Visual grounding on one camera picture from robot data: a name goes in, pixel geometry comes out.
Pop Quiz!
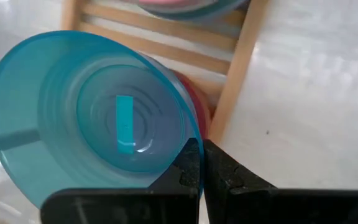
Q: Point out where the small cyan plastic bowl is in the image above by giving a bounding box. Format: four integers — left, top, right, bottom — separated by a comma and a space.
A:
0, 30, 205, 209

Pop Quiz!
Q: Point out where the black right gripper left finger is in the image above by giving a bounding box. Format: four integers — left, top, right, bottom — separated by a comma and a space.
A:
40, 138, 201, 224

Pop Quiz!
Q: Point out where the teal bowl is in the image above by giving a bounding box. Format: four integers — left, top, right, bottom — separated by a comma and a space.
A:
141, 0, 250, 23

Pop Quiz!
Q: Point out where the wooden slatted dish rack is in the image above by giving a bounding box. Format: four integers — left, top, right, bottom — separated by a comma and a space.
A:
0, 0, 272, 156

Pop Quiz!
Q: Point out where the large pink bowl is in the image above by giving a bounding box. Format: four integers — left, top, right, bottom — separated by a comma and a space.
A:
138, 0, 198, 6

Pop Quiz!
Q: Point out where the white glossy table sheet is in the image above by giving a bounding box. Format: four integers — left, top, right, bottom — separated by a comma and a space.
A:
0, 0, 358, 224

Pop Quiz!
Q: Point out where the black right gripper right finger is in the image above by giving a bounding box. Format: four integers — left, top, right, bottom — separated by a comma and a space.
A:
203, 138, 358, 224

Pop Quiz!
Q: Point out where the small orange plastic bowl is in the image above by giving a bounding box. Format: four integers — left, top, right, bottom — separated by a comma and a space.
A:
171, 70, 212, 139

